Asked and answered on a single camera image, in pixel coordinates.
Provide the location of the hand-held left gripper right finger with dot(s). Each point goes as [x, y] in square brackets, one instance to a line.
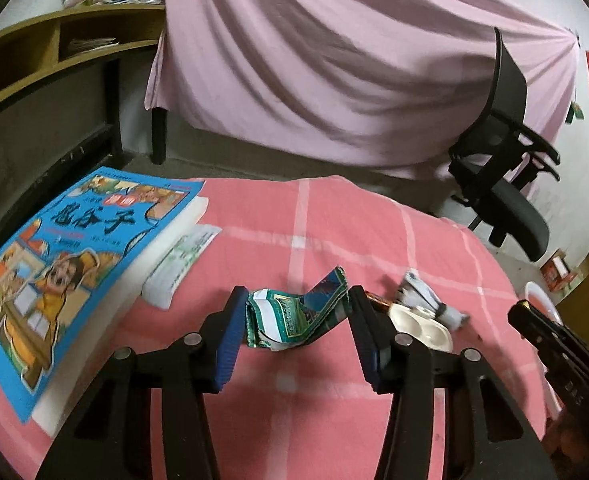
[369, 355]

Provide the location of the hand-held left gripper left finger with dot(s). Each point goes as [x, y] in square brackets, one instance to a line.
[227, 355]

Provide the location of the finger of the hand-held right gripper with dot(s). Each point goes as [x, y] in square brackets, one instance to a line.
[534, 322]

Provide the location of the red bucket with white rim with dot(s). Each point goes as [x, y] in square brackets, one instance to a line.
[537, 292]

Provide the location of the small red brown wrapper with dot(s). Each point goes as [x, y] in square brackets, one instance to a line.
[378, 301]

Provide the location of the white plastic case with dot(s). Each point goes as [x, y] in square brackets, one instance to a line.
[424, 332]

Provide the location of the green blue wrapper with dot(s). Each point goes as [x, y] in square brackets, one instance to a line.
[284, 320]

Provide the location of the blue white wrapper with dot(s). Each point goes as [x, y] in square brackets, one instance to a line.
[424, 295]

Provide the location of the white green-print packet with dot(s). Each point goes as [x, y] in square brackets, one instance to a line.
[182, 265]

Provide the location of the person's right hand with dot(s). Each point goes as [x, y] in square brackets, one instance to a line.
[569, 437]

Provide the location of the red cardboard box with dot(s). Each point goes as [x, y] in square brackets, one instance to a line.
[558, 272]

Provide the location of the black office chair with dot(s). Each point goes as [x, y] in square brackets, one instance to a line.
[517, 215]

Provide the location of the pink checked tablecloth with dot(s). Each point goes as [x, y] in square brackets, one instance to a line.
[324, 220]

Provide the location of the blue illustrated book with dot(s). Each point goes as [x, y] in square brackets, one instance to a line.
[74, 240]

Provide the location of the green cap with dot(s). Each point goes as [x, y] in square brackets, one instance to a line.
[574, 112]

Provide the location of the hanging pink sheet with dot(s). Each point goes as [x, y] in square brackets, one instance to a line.
[324, 60]

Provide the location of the thin stack of papers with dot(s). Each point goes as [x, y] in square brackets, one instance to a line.
[92, 46]

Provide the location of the wooden desk with shelf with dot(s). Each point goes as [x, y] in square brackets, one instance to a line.
[24, 30]

